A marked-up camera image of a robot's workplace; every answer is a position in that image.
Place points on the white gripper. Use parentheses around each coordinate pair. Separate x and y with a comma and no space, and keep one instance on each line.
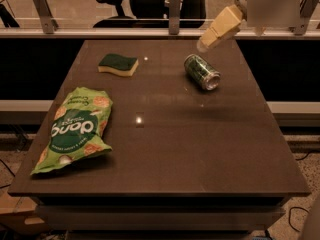
(257,13)

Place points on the green soda can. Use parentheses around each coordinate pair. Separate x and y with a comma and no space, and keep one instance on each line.
(205,75)

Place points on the black office chair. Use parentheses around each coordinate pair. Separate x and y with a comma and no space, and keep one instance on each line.
(150,14)

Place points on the green and yellow sponge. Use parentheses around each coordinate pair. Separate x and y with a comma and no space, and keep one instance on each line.
(118,65)

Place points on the green snack bag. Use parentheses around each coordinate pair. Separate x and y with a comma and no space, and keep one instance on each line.
(77,130)

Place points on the cardboard box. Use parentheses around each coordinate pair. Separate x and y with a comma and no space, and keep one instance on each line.
(18,214)

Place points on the right metal bracket post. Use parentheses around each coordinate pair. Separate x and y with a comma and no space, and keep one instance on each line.
(307,8)

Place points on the left metal bracket post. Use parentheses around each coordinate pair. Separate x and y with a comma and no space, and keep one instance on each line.
(48,23)

